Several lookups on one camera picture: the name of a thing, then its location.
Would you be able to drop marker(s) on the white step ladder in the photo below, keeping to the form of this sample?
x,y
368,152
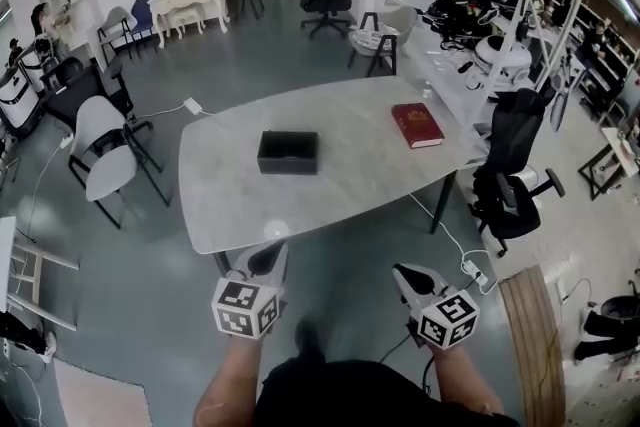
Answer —
x,y
30,275

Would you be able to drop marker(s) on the white power strip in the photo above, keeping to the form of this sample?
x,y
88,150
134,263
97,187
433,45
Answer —
x,y
474,271

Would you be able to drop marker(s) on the red book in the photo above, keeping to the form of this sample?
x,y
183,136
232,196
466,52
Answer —
x,y
417,124

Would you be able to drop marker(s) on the light grey chair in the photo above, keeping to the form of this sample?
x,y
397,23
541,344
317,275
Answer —
x,y
117,22

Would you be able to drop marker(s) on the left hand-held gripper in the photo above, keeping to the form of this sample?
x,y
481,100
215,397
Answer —
x,y
245,310

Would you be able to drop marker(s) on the white mobile robot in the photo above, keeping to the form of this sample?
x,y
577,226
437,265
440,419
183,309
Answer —
x,y
17,90

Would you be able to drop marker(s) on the black office chair with armrests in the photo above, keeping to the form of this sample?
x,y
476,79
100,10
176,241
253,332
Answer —
x,y
510,155

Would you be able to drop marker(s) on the person's dark shoe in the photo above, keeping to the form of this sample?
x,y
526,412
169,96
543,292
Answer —
x,y
309,340

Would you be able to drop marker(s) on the person's left forearm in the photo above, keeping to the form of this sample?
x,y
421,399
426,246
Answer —
x,y
230,380

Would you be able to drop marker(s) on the white power adapter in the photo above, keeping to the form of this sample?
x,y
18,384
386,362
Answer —
x,y
192,105

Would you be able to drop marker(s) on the white frame workbench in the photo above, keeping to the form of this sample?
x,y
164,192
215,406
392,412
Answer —
x,y
500,15

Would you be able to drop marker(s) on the white round helmet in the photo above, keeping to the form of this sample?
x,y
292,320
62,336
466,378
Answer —
x,y
500,55

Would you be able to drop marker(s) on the grey chair with black legs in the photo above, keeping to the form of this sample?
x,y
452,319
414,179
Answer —
x,y
105,150

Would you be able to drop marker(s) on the white stool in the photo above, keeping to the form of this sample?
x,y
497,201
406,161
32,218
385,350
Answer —
x,y
185,17

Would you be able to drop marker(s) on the person's right forearm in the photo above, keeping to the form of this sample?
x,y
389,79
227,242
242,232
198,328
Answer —
x,y
460,380

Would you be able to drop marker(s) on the blue chair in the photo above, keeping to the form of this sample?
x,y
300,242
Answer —
x,y
142,12

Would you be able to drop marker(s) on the grey chair with black frame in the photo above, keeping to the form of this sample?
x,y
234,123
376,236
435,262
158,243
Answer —
x,y
385,32

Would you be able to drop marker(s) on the white wall shelf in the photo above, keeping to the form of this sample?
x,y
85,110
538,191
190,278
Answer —
x,y
70,0

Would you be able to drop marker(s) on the pink rug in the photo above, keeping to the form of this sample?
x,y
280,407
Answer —
x,y
95,395

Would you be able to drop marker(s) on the black desk chair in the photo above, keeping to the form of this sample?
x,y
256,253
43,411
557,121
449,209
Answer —
x,y
80,87

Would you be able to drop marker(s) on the wooden plank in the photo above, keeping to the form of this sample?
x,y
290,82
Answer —
x,y
532,345

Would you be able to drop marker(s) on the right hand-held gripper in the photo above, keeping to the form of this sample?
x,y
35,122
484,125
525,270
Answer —
x,y
447,317

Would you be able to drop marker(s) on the person's black shirt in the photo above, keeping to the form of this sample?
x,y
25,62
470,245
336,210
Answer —
x,y
360,395

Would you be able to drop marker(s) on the black box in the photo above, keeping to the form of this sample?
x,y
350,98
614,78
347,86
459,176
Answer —
x,y
288,154

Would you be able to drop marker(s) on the black stool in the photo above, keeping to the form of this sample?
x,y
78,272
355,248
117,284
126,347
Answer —
x,y
612,322

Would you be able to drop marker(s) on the black table leg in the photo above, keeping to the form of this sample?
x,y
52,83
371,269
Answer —
x,y
444,202

